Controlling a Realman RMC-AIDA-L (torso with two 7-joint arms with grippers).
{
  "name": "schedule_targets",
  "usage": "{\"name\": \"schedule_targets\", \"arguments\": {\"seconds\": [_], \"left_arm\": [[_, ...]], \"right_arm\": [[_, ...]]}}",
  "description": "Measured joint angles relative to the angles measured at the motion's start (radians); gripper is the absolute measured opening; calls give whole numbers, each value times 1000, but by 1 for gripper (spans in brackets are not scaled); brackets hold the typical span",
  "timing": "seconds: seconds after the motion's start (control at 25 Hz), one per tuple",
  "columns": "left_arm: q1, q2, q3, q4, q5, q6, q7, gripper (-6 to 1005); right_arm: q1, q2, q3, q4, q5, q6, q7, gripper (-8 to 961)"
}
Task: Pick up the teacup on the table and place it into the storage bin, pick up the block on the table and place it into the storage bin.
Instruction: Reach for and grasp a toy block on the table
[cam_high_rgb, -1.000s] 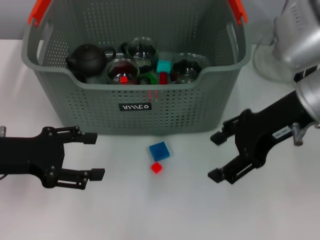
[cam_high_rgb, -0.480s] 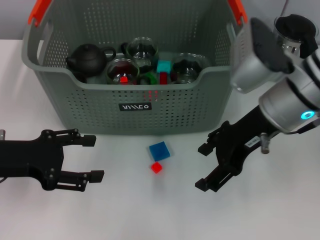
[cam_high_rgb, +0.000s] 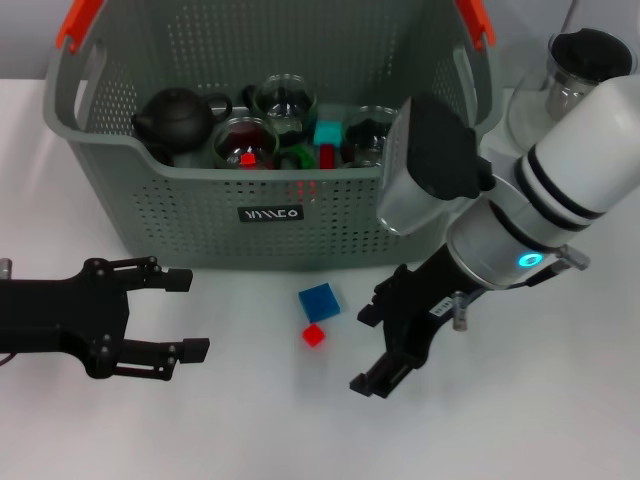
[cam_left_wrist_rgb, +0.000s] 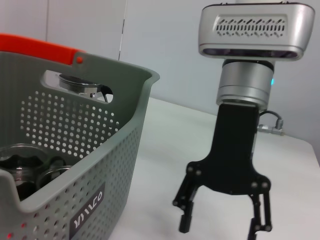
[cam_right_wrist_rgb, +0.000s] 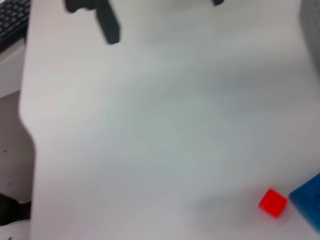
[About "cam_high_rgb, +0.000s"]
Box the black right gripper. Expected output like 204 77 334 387
348 243 487 400

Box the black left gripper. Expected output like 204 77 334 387
0 254 211 383

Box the orange-red sloped brick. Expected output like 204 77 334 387
288 180 322 204

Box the glass teacup with black sleeve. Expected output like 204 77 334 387
344 153 386 170
241 73 319 146
343 105 401 161
212 115 302 172

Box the green notched toy brick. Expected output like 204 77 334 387
277 143 317 171

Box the teal toy brick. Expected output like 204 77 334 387
313 119 346 147

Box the grey perforated storage basket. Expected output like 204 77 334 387
42 0 504 274

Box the blue toy brick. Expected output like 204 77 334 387
298 282 345 324

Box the black ceramic teapot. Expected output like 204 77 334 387
131 87 234 154

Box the left gripper connector cable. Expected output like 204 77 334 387
0 257 19 367

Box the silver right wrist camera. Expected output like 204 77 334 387
375 94 495 236

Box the orange basket handle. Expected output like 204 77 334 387
55 0 496 54

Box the glass pitcher with black handle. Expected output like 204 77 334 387
507 27 636 151

